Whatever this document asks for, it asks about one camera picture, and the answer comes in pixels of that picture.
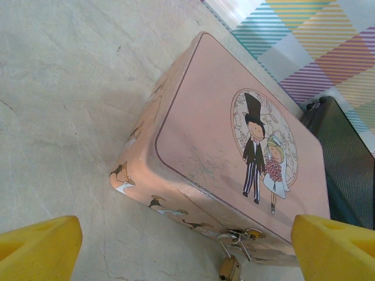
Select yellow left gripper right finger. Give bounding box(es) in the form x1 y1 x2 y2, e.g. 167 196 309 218
290 214 375 281

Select multicolour striped checked cloth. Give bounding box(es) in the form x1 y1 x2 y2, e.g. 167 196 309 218
202 0 375 153

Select dark grey textured case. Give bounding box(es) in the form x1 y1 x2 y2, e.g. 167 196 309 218
298 95 375 229

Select pink wedding print tin box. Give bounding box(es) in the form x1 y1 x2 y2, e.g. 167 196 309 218
108 30 332 269

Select silver hasp latch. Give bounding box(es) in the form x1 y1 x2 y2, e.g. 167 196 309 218
217 227 266 244

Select brass padlock with steel shackle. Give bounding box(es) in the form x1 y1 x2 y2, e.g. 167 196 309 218
216 232 253 281

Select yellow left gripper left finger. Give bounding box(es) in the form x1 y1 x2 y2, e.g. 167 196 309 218
0 215 83 281

